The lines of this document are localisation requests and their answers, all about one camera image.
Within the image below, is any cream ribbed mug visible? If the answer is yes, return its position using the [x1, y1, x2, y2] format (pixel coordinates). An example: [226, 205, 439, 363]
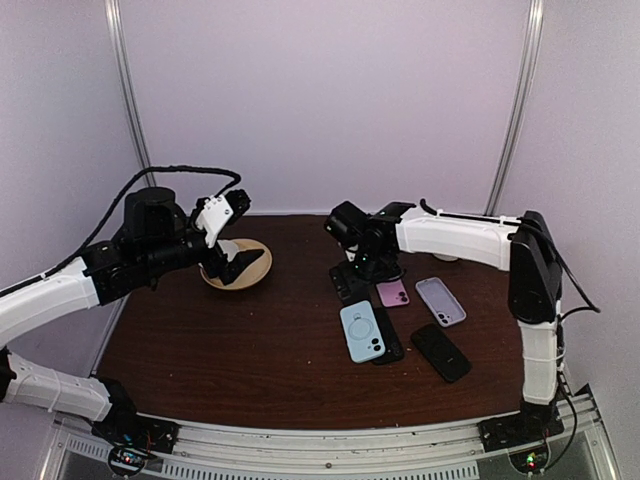
[432, 253, 459, 262]

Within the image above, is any white teacup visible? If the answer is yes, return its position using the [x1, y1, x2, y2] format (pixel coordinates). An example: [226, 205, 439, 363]
[218, 240, 239, 262]

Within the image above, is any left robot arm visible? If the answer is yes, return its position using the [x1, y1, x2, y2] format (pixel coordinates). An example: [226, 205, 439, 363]
[1, 187, 264, 444]

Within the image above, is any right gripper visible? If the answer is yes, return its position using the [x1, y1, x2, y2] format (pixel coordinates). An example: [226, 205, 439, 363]
[329, 247, 401, 300]

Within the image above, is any light blue cased phone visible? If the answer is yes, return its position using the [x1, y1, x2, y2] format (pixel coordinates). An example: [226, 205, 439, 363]
[339, 301, 386, 364]

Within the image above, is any black phone under blue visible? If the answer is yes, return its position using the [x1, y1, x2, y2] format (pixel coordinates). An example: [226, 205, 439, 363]
[371, 307, 405, 366]

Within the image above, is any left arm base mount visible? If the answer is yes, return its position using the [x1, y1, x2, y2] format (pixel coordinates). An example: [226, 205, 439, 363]
[89, 378, 179, 479]

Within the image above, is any left aluminium post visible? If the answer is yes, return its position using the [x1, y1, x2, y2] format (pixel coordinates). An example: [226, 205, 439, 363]
[104, 0, 151, 169]

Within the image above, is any black phone case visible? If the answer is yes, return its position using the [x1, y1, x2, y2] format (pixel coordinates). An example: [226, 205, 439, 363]
[410, 324, 472, 383]

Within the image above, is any lavender phone case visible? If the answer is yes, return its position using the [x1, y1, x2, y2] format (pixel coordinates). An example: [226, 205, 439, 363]
[415, 277, 467, 328]

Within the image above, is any aluminium post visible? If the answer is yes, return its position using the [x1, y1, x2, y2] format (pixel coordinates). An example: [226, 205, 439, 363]
[484, 0, 545, 216]
[104, 0, 151, 169]

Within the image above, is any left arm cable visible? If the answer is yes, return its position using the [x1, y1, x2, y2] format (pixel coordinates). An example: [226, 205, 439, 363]
[0, 163, 242, 296]

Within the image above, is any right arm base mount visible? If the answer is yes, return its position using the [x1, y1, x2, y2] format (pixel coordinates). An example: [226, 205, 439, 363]
[478, 399, 578, 477]

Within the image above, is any aluminium front rail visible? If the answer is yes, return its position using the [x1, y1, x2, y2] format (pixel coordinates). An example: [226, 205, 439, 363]
[49, 407, 616, 480]

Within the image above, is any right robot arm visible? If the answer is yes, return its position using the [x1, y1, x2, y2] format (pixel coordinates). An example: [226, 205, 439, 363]
[324, 201, 568, 442]

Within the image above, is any pink phone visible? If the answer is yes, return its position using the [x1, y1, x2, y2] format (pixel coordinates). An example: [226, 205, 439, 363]
[375, 280, 410, 308]

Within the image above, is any right aluminium post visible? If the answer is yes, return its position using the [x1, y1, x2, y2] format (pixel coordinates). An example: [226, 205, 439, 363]
[484, 0, 545, 216]

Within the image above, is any beige saucer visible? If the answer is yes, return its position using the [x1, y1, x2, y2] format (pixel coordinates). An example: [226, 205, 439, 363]
[201, 238, 273, 291]

